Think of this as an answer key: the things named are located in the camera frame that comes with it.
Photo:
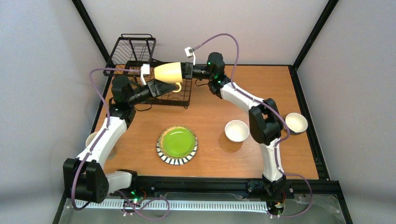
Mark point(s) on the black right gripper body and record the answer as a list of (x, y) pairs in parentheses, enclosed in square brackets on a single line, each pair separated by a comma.
[(187, 71)]

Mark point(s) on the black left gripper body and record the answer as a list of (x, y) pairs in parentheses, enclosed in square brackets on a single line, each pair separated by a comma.
[(153, 88)]

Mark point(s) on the yellow ceramic mug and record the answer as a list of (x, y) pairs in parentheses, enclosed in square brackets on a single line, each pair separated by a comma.
[(170, 73)]

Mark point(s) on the tall patterned ceramic cup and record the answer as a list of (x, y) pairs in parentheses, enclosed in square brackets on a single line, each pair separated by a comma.
[(90, 138)]

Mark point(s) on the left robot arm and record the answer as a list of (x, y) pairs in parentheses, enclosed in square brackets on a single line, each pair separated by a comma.
[(84, 177)]

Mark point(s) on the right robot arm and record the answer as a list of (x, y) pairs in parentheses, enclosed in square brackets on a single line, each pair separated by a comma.
[(265, 123)]

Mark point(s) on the green plate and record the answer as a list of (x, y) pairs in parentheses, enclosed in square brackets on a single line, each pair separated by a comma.
[(178, 142)]

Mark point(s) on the striped plate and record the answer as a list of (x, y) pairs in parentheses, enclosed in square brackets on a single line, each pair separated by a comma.
[(171, 160)]

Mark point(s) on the white bowl at right edge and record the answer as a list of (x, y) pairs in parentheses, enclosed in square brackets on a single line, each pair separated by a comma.
[(296, 123)]

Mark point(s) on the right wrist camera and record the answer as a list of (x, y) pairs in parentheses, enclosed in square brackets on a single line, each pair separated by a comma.
[(189, 51)]

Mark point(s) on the black wire dish rack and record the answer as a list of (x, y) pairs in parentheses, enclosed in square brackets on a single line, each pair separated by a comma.
[(131, 51)]

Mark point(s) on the black enclosure frame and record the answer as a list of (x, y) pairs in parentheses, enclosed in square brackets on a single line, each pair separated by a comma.
[(237, 185)]

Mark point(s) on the white cable duct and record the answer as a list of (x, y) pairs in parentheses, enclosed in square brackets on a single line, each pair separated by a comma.
[(243, 206)]

